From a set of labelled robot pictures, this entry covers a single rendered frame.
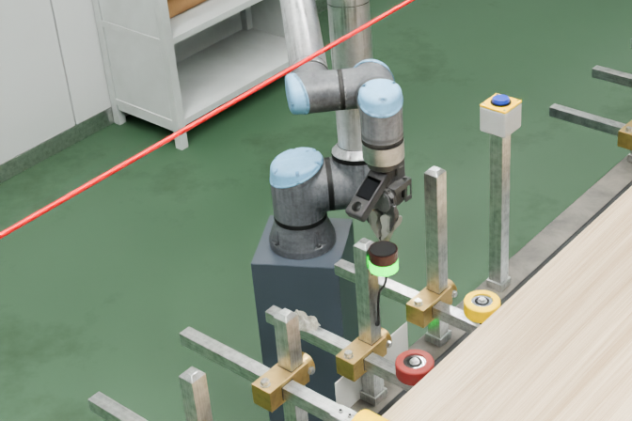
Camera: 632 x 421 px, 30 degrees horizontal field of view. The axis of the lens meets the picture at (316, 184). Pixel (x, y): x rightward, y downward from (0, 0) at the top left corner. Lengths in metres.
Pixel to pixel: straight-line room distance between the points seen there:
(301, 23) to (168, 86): 2.30
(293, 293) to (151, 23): 1.90
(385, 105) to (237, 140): 2.76
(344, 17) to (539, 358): 1.07
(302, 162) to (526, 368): 1.04
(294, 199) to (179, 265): 1.26
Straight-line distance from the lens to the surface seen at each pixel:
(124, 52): 5.15
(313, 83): 2.54
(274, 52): 5.59
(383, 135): 2.46
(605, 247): 2.81
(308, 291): 3.32
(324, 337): 2.61
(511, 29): 6.03
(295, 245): 3.28
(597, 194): 3.38
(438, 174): 2.56
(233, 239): 4.50
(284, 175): 3.19
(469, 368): 2.45
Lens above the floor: 2.50
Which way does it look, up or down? 32 degrees down
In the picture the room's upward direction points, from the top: 5 degrees counter-clockwise
